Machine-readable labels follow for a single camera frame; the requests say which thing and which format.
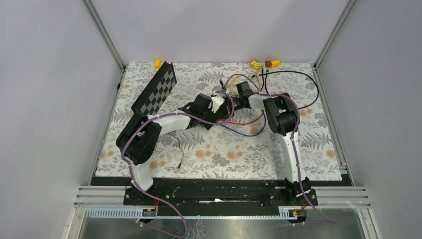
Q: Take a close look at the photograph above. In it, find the black network switch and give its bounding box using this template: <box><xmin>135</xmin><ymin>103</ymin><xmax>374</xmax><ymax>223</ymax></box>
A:
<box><xmin>188</xmin><ymin>116</ymin><xmax>216</xmax><ymax>130</ymax></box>

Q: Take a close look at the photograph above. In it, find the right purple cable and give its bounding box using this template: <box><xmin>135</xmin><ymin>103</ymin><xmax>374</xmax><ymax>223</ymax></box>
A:
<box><xmin>221</xmin><ymin>73</ymin><xmax>345</xmax><ymax>227</ymax></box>

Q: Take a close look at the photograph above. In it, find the black ethernet cable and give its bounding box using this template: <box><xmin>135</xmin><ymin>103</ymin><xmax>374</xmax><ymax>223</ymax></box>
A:
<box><xmin>252</xmin><ymin>67</ymin><xmax>320</xmax><ymax>110</ymax></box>

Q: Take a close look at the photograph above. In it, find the purple cable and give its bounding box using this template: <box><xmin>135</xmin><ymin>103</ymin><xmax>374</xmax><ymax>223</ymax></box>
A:
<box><xmin>221</xmin><ymin>73</ymin><xmax>345</xmax><ymax>227</ymax></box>
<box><xmin>120</xmin><ymin>91</ymin><xmax>235</xmax><ymax>238</ymax></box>

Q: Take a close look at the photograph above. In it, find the yellow owl toy block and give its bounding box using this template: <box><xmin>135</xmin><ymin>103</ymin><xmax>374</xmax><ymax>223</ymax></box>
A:
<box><xmin>249</xmin><ymin>60</ymin><xmax>263</xmax><ymax>71</ymax></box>

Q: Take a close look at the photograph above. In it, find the yellow rectangular block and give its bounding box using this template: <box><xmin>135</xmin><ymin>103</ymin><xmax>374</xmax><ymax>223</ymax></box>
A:
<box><xmin>270</xmin><ymin>60</ymin><xmax>281</xmax><ymax>68</ymax></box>

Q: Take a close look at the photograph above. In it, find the floral patterned table mat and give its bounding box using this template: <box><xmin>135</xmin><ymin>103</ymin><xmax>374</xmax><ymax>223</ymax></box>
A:
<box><xmin>95</xmin><ymin>62</ymin><xmax>341</xmax><ymax>181</ymax></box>

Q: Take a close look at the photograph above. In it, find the black white checkerboard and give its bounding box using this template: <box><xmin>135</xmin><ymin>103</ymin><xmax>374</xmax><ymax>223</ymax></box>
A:
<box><xmin>131</xmin><ymin>61</ymin><xmax>177</xmax><ymax>115</ymax></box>

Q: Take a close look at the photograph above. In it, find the red ethernet cable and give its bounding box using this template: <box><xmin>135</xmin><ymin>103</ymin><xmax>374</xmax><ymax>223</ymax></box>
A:
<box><xmin>217</xmin><ymin>110</ymin><xmax>265</xmax><ymax>126</ymax></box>

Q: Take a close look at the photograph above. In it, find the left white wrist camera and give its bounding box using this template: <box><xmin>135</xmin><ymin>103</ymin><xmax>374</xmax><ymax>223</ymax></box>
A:
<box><xmin>211</xmin><ymin>96</ymin><xmax>225</xmax><ymax>114</ymax></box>

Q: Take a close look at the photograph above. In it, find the blue ethernet cable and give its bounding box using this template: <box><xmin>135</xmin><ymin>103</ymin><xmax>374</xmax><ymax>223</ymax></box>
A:
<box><xmin>217</xmin><ymin>112</ymin><xmax>267</xmax><ymax>137</ymax></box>

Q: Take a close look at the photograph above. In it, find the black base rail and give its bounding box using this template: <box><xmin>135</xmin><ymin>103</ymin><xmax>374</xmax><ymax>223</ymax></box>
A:
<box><xmin>91</xmin><ymin>177</ymin><xmax>319</xmax><ymax>219</ymax></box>

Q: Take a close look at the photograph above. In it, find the black power adapter with cord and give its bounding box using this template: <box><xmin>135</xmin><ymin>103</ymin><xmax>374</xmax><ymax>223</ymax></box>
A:
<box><xmin>166</xmin><ymin>131</ymin><xmax>185</xmax><ymax>169</ymax></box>

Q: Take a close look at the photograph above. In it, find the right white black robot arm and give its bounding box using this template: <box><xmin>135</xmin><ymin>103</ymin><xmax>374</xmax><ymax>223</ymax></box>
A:
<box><xmin>234</xmin><ymin>82</ymin><xmax>311</xmax><ymax>205</ymax></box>

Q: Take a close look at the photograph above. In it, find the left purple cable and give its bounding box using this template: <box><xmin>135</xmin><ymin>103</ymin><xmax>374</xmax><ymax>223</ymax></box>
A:
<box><xmin>120</xmin><ymin>91</ymin><xmax>235</xmax><ymax>238</ymax></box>

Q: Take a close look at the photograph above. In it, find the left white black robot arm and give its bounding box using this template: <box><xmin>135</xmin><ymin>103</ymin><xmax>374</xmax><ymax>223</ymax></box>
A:
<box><xmin>116</xmin><ymin>91</ymin><xmax>235</xmax><ymax>205</ymax></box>

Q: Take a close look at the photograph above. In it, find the small yellow block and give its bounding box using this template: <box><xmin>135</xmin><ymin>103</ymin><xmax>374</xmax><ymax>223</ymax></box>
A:
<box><xmin>154</xmin><ymin>59</ymin><xmax>162</xmax><ymax>69</ymax></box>

